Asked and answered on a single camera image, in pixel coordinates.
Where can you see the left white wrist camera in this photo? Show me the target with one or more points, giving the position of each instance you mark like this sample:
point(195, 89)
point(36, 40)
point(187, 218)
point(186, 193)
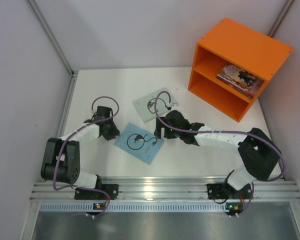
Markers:
point(92, 111)

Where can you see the pale green Gatsby book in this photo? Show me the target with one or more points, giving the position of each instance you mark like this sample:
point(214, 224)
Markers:
point(145, 106)

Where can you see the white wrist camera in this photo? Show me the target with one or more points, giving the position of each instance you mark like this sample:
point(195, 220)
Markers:
point(92, 111)
point(173, 107)

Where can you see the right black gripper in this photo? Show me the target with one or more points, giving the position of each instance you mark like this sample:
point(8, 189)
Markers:
point(160, 128)

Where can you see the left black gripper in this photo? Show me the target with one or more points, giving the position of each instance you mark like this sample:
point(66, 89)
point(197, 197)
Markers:
point(111, 130)

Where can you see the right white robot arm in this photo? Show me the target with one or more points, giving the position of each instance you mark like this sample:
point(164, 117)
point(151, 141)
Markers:
point(257, 152)

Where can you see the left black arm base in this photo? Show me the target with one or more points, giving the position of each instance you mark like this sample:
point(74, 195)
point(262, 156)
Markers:
point(111, 189)

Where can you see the aluminium mounting rail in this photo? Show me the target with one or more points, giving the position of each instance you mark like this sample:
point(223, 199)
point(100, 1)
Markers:
point(155, 194)

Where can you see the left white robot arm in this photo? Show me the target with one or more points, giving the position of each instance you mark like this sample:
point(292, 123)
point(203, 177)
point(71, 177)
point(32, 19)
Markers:
point(67, 150)

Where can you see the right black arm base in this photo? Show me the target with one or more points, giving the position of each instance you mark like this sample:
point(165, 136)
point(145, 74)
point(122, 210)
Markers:
point(218, 192)

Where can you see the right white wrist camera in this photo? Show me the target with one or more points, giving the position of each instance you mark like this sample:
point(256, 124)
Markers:
point(173, 107)

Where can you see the dark cover paperback book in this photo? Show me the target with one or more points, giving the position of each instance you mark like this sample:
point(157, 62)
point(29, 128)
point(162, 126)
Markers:
point(235, 86)

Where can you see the orange wooden shelf cabinet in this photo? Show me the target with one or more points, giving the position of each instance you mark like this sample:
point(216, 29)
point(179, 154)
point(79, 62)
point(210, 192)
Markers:
point(230, 42)

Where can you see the light blue booklet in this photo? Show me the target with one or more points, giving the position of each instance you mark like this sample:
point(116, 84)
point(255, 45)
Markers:
point(139, 143)

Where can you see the pink Shakespeare story book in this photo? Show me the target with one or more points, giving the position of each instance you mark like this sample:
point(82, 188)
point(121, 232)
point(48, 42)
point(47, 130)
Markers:
point(242, 78)

